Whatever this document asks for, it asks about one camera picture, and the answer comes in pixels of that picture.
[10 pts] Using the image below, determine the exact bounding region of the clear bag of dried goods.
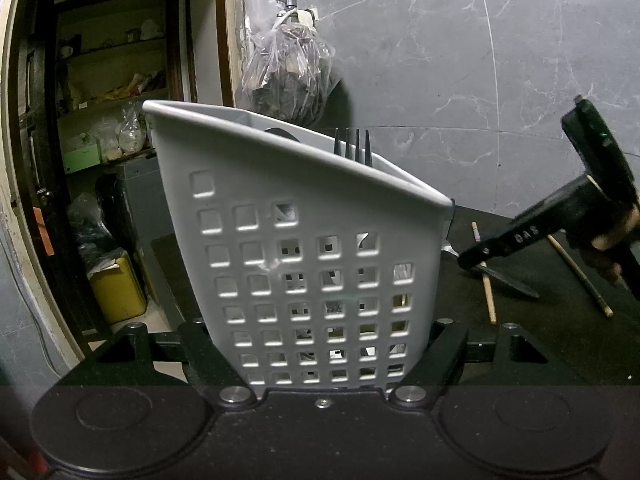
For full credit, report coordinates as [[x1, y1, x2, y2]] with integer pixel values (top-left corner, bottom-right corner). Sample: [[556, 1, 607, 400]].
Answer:
[[235, 0, 342, 128]]

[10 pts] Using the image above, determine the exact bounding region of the dark wooden door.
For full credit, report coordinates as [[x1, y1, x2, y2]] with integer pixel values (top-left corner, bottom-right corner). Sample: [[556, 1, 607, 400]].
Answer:
[[10, 0, 62, 281]]

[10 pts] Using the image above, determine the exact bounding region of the clear bag of food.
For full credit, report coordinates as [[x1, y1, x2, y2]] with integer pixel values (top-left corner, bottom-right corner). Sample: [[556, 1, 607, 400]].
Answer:
[[97, 110, 151, 158]]

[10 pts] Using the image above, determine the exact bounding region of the grey cabinet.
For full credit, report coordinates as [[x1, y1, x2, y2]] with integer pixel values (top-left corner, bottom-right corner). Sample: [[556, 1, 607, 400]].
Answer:
[[112, 152, 173, 306]]

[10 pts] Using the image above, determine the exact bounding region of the purple banded wooden chopstick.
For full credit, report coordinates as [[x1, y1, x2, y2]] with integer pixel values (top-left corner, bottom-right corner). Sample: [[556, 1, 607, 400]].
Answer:
[[471, 221, 497, 324]]

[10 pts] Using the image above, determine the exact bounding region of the red object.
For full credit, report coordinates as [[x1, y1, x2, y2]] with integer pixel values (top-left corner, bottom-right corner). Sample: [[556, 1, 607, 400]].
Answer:
[[22, 447, 48, 476]]

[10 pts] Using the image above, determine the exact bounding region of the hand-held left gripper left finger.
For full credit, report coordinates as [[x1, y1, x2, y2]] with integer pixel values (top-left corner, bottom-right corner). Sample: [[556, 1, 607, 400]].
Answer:
[[60, 321, 257, 408]]

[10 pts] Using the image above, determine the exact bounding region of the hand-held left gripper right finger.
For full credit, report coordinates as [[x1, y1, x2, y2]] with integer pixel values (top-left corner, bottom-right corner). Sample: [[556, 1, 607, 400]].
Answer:
[[392, 319, 583, 408]]

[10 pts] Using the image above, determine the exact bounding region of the metal fork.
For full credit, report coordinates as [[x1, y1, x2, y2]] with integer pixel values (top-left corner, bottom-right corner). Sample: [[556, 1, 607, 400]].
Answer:
[[333, 128, 372, 167]]

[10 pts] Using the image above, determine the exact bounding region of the yellow container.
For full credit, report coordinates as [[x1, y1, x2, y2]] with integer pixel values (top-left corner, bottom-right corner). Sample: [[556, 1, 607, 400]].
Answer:
[[89, 252, 147, 325]]

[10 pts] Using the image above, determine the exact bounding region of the black plastic bag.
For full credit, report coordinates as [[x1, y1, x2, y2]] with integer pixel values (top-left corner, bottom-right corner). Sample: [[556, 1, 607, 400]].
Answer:
[[67, 192, 131, 273]]

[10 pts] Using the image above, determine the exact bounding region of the door frame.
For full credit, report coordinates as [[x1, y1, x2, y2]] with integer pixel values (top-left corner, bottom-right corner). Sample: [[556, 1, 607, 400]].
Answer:
[[0, 0, 251, 361]]

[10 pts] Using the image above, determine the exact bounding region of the person's right hand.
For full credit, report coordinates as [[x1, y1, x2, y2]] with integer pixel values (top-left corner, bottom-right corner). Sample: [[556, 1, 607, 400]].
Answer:
[[584, 204, 640, 286]]

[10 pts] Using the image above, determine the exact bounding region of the green box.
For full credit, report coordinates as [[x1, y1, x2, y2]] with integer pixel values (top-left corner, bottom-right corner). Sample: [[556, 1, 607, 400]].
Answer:
[[62, 146, 101, 175]]

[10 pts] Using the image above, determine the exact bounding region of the metal wall hook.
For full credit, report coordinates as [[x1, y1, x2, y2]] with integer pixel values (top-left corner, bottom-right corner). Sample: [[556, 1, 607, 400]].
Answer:
[[272, 0, 321, 27]]

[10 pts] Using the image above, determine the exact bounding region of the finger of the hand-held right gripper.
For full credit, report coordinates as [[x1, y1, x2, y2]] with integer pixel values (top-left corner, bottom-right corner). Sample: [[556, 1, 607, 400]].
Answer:
[[458, 175, 613, 272]]

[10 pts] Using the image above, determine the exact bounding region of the orange paper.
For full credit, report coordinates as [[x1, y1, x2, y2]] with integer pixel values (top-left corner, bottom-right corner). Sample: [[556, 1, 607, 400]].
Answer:
[[32, 207, 53, 256]]

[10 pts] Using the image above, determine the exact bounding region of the white perforated utensil basket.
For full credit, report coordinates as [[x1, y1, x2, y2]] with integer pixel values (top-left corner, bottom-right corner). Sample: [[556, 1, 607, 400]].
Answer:
[[142, 100, 455, 396]]

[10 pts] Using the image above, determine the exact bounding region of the storage shelf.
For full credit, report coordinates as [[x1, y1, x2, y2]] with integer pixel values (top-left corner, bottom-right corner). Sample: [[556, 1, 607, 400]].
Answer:
[[52, 0, 182, 161]]

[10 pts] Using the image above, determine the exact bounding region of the wall cable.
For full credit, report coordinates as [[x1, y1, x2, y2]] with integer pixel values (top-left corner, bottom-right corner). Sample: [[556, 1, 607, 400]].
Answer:
[[0, 230, 61, 376]]

